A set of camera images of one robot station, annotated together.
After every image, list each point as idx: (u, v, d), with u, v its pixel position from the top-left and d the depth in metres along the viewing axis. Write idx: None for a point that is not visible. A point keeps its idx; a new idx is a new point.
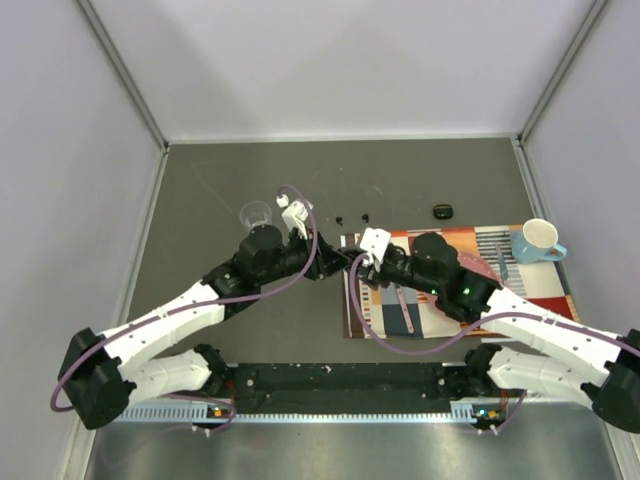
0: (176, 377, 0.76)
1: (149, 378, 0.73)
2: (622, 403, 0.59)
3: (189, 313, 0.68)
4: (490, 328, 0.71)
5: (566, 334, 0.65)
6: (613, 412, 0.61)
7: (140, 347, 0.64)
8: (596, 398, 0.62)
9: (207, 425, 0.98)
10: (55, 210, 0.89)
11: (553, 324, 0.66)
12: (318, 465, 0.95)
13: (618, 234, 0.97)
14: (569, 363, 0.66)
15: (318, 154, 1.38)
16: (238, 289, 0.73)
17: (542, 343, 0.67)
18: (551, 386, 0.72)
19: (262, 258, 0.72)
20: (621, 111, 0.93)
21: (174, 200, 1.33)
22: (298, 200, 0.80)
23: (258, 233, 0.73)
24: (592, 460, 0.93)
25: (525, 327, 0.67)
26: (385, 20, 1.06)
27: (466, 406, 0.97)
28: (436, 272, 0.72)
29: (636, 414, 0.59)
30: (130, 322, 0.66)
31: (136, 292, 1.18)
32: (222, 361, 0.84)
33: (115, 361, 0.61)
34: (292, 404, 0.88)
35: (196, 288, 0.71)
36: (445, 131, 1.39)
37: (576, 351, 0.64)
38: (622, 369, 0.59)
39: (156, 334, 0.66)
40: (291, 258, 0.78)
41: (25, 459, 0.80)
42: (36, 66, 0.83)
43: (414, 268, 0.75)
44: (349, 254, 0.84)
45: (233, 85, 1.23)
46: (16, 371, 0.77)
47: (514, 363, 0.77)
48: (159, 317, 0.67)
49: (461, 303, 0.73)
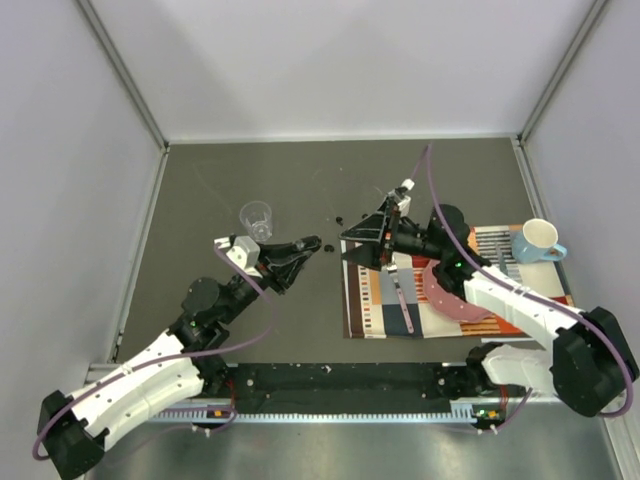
0: (160, 402, 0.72)
1: (125, 415, 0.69)
2: (572, 376, 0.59)
3: (154, 368, 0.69)
4: (473, 300, 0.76)
5: (531, 303, 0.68)
6: (568, 387, 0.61)
7: (106, 407, 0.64)
8: (555, 374, 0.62)
9: (207, 425, 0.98)
10: (55, 210, 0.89)
11: (521, 293, 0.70)
12: (318, 465, 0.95)
13: (618, 234, 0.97)
14: (535, 334, 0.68)
15: (317, 154, 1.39)
16: (204, 338, 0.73)
17: (512, 313, 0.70)
18: (531, 372, 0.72)
19: (206, 314, 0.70)
20: (621, 111, 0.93)
21: (173, 200, 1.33)
22: (235, 239, 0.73)
23: (194, 291, 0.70)
24: (592, 461, 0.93)
25: (499, 294, 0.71)
26: (385, 20, 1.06)
27: (466, 406, 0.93)
28: (443, 241, 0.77)
29: (586, 388, 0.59)
30: (97, 381, 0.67)
31: (136, 292, 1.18)
32: (211, 360, 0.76)
33: (81, 423, 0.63)
34: (292, 404, 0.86)
35: (161, 341, 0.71)
36: (445, 132, 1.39)
37: (536, 317, 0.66)
38: (571, 335, 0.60)
39: (122, 390, 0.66)
40: (241, 292, 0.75)
41: (25, 459, 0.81)
42: (36, 66, 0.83)
43: (425, 237, 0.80)
44: (308, 250, 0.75)
45: (234, 85, 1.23)
46: (16, 372, 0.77)
47: (504, 354, 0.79)
48: (124, 374, 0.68)
49: (453, 275, 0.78)
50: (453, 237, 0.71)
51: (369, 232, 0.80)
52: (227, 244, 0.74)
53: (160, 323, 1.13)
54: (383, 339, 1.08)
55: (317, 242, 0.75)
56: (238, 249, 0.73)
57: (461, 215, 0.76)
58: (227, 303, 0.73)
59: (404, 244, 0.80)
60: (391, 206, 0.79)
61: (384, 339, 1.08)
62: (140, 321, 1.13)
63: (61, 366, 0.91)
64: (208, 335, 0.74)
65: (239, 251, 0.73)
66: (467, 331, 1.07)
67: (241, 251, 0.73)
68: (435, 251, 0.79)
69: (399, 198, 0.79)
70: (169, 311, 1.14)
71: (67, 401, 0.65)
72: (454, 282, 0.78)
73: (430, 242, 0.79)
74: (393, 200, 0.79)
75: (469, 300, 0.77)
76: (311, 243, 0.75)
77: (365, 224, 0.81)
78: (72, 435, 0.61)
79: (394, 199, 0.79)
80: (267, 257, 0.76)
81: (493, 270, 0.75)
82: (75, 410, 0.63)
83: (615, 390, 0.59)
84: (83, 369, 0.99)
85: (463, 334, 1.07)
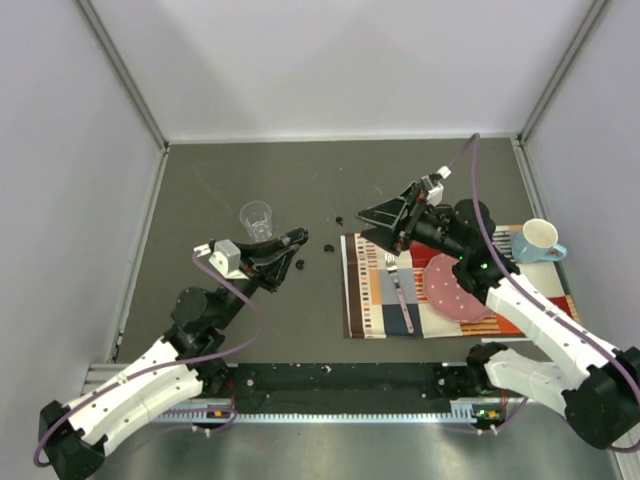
0: (159, 406, 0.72)
1: (123, 420, 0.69)
2: (593, 412, 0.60)
3: (149, 375, 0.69)
4: (494, 307, 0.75)
5: (563, 331, 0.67)
6: (582, 419, 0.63)
7: (103, 415, 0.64)
8: (570, 403, 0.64)
9: (207, 425, 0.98)
10: (55, 210, 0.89)
11: (553, 317, 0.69)
12: (318, 465, 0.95)
13: (617, 234, 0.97)
14: (557, 359, 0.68)
15: (318, 154, 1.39)
16: (199, 344, 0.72)
17: (538, 333, 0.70)
18: (539, 388, 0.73)
19: (197, 323, 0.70)
20: (621, 112, 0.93)
21: (173, 200, 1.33)
22: (216, 242, 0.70)
23: (182, 302, 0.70)
24: (592, 461, 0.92)
25: (527, 311, 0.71)
26: (386, 19, 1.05)
27: (466, 406, 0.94)
28: (466, 237, 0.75)
29: (603, 425, 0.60)
30: (94, 391, 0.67)
31: (136, 292, 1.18)
32: (211, 360, 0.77)
33: (78, 433, 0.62)
34: (292, 404, 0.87)
35: (157, 348, 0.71)
36: (445, 131, 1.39)
37: (566, 347, 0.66)
38: (603, 375, 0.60)
39: (118, 399, 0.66)
40: (232, 297, 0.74)
41: (26, 460, 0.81)
42: (36, 66, 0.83)
43: (445, 232, 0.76)
44: (293, 243, 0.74)
45: (233, 84, 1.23)
46: (16, 373, 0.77)
47: (511, 362, 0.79)
48: (119, 383, 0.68)
49: (475, 275, 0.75)
50: (482, 227, 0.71)
51: (386, 214, 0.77)
52: (209, 248, 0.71)
53: (160, 323, 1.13)
54: (383, 339, 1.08)
55: (304, 236, 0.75)
56: (218, 254, 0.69)
57: (488, 216, 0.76)
58: (217, 310, 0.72)
59: (423, 235, 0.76)
60: (417, 193, 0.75)
61: (384, 339, 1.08)
62: (140, 321, 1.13)
63: (62, 366, 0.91)
64: (201, 340, 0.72)
65: (220, 256, 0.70)
66: (467, 331, 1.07)
67: (222, 257, 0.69)
68: (457, 248, 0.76)
69: (430, 185, 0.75)
70: (169, 311, 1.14)
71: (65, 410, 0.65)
72: (475, 283, 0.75)
73: (450, 238, 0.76)
74: (422, 186, 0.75)
75: (489, 305, 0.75)
76: (298, 237, 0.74)
77: (387, 205, 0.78)
78: (69, 444, 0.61)
79: (426, 185, 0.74)
80: (252, 258, 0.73)
81: (524, 282, 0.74)
82: (72, 419, 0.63)
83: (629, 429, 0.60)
84: (83, 369, 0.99)
85: (463, 334, 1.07)
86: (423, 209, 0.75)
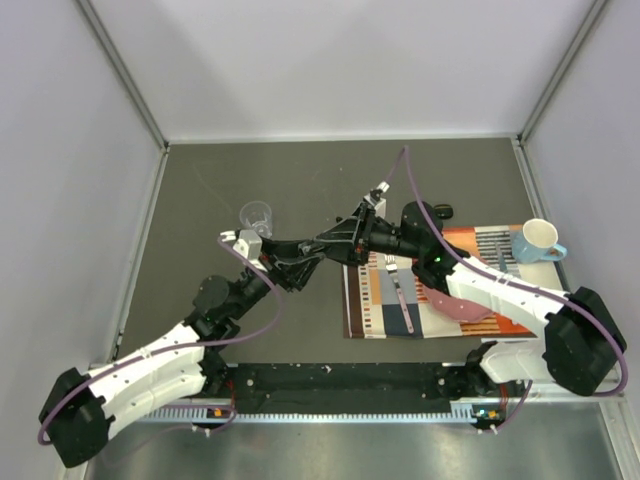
0: (163, 396, 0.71)
1: (131, 404, 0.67)
2: (567, 359, 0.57)
3: (171, 354, 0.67)
4: (456, 295, 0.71)
5: (516, 290, 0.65)
6: (563, 371, 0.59)
7: (123, 387, 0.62)
8: (548, 359, 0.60)
9: (206, 425, 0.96)
10: (55, 209, 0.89)
11: (505, 282, 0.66)
12: (318, 465, 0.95)
13: (616, 234, 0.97)
14: (523, 319, 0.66)
15: (316, 154, 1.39)
16: (218, 331, 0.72)
17: (497, 303, 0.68)
18: (527, 363, 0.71)
19: (219, 309, 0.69)
20: (620, 111, 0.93)
21: (173, 200, 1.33)
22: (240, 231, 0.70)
23: (205, 289, 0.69)
24: (591, 460, 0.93)
25: (484, 287, 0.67)
26: (386, 19, 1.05)
27: (466, 406, 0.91)
28: (419, 238, 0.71)
29: (581, 369, 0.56)
30: (115, 362, 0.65)
31: (136, 292, 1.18)
32: (214, 359, 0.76)
33: (99, 400, 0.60)
34: (292, 404, 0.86)
35: (177, 329, 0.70)
36: (443, 132, 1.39)
37: (523, 305, 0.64)
38: (561, 319, 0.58)
39: (140, 372, 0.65)
40: (251, 289, 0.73)
41: (25, 458, 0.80)
42: (34, 65, 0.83)
43: (399, 235, 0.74)
44: (316, 251, 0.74)
45: (233, 85, 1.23)
46: (15, 371, 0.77)
47: (500, 351, 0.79)
48: (142, 357, 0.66)
49: (434, 271, 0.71)
50: (433, 227, 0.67)
51: (343, 234, 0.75)
52: (233, 236, 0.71)
53: (159, 323, 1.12)
54: (383, 338, 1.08)
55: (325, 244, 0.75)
56: (242, 241, 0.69)
57: (432, 212, 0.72)
58: (237, 299, 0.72)
59: (379, 244, 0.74)
60: (364, 211, 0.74)
61: (384, 339, 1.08)
62: (140, 321, 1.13)
63: (61, 366, 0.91)
64: (219, 328, 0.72)
65: (242, 247, 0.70)
66: (467, 331, 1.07)
67: (244, 243, 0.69)
68: (412, 249, 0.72)
69: (373, 200, 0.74)
70: (169, 311, 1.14)
71: (84, 379, 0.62)
72: (436, 278, 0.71)
73: (405, 240, 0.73)
74: (367, 207, 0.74)
75: (453, 295, 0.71)
76: (317, 244, 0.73)
77: (339, 226, 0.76)
78: (88, 411, 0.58)
79: (370, 204, 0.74)
80: (273, 253, 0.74)
81: (474, 260, 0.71)
82: (92, 387, 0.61)
83: (608, 368, 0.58)
84: (83, 369, 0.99)
85: (463, 334, 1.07)
86: (373, 219, 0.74)
